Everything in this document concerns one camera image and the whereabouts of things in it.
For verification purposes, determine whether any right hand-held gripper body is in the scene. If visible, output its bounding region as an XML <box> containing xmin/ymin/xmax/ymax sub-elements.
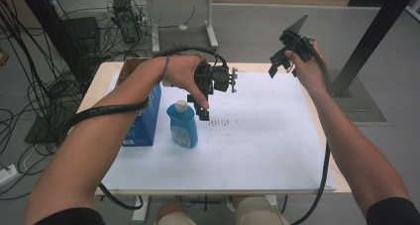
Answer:
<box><xmin>278</xmin><ymin>14</ymin><xmax>316</xmax><ymax>63</ymax></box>

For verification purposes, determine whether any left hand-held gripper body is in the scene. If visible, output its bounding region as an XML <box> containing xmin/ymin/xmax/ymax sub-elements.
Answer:
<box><xmin>193</xmin><ymin>61</ymin><xmax>240</xmax><ymax>97</ymax></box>

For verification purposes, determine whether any blue detergent bottle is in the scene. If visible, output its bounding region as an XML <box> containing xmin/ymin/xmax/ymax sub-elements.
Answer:
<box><xmin>165</xmin><ymin>99</ymin><xmax>199</xmax><ymax>150</ymax></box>

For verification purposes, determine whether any blue cardboard box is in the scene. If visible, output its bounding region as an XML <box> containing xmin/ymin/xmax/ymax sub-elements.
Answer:
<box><xmin>115</xmin><ymin>57</ymin><xmax>162</xmax><ymax>148</ymax></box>

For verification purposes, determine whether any person's right hand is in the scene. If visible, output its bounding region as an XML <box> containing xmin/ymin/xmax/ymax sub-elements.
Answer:
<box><xmin>284</xmin><ymin>41</ymin><xmax>331</xmax><ymax>95</ymax></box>

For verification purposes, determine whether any person's left hand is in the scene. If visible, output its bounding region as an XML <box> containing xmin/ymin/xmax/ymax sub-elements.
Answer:
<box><xmin>162</xmin><ymin>55</ymin><xmax>211</xmax><ymax>111</ymax></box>

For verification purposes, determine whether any thin black wristband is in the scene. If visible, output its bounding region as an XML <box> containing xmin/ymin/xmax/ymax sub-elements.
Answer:
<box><xmin>161</xmin><ymin>55</ymin><xmax>170</xmax><ymax>79</ymax></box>

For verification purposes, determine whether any white background desk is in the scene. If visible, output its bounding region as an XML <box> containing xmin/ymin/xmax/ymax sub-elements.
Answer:
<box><xmin>125</xmin><ymin>0</ymin><xmax>247</xmax><ymax>56</ymax></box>

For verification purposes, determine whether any black computer tower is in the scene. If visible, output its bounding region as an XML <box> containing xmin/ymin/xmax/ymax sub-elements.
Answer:
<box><xmin>111</xmin><ymin>0</ymin><xmax>143</xmax><ymax>45</ymax></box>

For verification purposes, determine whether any person's left leg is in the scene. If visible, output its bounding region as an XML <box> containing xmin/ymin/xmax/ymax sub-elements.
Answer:
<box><xmin>154</xmin><ymin>200</ymin><xmax>192</xmax><ymax>225</ymax></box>

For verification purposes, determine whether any person's leg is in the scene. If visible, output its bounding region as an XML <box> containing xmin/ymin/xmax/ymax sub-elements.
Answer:
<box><xmin>232</xmin><ymin>195</ymin><xmax>291</xmax><ymax>225</ymax></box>
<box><xmin>154</xmin><ymin>200</ymin><xmax>192</xmax><ymax>225</ymax></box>

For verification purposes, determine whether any person's right leg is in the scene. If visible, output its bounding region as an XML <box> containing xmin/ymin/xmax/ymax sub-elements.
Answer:
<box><xmin>232</xmin><ymin>195</ymin><xmax>291</xmax><ymax>225</ymax></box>

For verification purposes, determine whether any black equipment case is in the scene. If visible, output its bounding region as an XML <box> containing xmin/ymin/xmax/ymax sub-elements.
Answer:
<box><xmin>60</xmin><ymin>16</ymin><xmax>102</xmax><ymax>56</ymax></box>

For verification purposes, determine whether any person's left black sleeve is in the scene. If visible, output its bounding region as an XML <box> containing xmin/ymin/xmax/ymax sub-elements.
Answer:
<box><xmin>34</xmin><ymin>207</ymin><xmax>107</xmax><ymax>225</ymax></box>

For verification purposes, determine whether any person's black sleeve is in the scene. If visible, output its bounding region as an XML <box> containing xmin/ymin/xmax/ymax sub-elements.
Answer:
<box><xmin>366</xmin><ymin>196</ymin><xmax>420</xmax><ymax>225</ymax></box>
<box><xmin>34</xmin><ymin>207</ymin><xmax>107</xmax><ymax>225</ymax></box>

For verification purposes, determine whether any person's right black sleeve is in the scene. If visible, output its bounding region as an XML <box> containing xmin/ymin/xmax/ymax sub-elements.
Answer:
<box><xmin>366</xmin><ymin>196</ymin><xmax>420</xmax><ymax>225</ymax></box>

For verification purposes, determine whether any white power strip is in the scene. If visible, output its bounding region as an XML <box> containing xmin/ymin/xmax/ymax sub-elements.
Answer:
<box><xmin>0</xmin><ymin>164</ymin><xmax>19</xmax><ymax>187</ymax></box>

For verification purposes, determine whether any black metal stand post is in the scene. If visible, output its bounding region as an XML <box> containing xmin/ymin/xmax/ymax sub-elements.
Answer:
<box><xmin>15</xmin><ymin>0</ymin><xmax>92</xmax><ymax>85</ymax></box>
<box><xmin>329</xmin><ymin>0</ymin><xmax>420</xmax><ymax>98</ymax></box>

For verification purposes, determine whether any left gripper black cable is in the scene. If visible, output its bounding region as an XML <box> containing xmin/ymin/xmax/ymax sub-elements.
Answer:
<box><xmin>55</xmin><ymin>46</ymin><xmax>230</xmax><ymax>211</ymax></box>

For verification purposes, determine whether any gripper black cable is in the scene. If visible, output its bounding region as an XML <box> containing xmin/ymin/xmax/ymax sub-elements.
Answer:
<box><xmin>285</xmin><ymin>33</ymin><xmax>332</xmax><ymax>225</ymax></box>
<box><xmin>55</xmin><ymin>46</ymin><xmax>230</xmax><ymax>211</ymax></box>

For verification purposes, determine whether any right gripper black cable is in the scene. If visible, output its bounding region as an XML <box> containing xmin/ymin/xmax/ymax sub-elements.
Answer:
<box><xmin>285</xmin><ymin>33</ymin><xmax>332</xmax><ymax>225</ymax></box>

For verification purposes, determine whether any black stand base plate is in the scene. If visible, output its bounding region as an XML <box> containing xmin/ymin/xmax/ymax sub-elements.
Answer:
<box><xmin>24</xmin><ymin>115</ymin><xmax>68</xmax><ymax>145</ymax></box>

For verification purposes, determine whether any tangle of black cables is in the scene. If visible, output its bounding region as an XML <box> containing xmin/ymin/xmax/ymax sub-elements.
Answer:
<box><xmin>0</xmin><ymin>0</ymin><xmax>157</xmax><ymax>201</ymax></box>

